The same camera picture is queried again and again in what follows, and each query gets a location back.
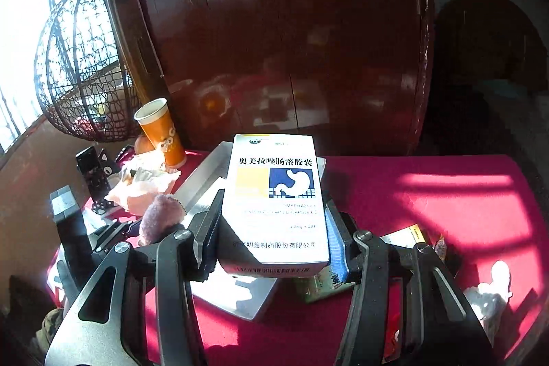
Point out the window with dark frame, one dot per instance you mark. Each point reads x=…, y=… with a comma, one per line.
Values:
x=25, y=6

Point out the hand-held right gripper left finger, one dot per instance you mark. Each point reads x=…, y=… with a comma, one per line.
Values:
x=209, y=226

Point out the white blue medicine box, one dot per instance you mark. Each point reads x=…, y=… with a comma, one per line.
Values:
x=274, y=211

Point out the pinkish purple plush toy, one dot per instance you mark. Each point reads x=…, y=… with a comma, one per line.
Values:
x=162, y=216

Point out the white cardboard tray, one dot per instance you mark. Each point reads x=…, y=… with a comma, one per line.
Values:
x=253, y=293

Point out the red tablecloth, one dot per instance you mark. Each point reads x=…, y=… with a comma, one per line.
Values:
x=429, y=198

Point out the white yellow packet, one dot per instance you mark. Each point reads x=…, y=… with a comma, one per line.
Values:
x=405, y=236

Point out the red-brown wooden cabinet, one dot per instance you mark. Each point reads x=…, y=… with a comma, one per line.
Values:
x=291, y=31

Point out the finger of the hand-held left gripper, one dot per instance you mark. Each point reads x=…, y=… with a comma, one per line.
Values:
x=118, y=228

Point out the orange fruit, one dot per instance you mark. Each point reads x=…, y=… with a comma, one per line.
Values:
x=143, y=144

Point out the black paw print item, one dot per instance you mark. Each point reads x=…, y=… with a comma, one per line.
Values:
x=103, y=206

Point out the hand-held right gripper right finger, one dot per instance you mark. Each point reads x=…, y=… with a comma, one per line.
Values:
x=336, y=248

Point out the dark arched wooden furniture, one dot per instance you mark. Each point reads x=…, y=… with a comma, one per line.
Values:
x=484, y=40

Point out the orange paper cup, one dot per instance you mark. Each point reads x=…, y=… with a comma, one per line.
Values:
x=165, y=138

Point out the pink plastic bag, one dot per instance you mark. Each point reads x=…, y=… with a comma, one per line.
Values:
x=139, y=183

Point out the green printed packet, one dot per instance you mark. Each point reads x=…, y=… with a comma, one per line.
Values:
x=319, y=284

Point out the black cat print box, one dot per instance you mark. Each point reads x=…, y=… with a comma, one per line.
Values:
x=92, y=168

